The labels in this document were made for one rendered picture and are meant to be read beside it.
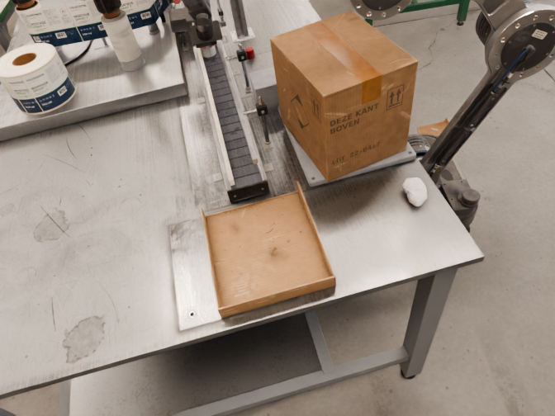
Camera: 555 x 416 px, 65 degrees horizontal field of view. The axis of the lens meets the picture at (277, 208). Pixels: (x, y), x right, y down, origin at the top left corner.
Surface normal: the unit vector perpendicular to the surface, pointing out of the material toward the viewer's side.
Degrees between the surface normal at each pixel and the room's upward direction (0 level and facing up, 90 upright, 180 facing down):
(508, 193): 0
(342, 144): 90
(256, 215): 0
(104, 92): 0
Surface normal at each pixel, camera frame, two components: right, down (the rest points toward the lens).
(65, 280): -0.12, -0.64
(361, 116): 0.40, 0.67
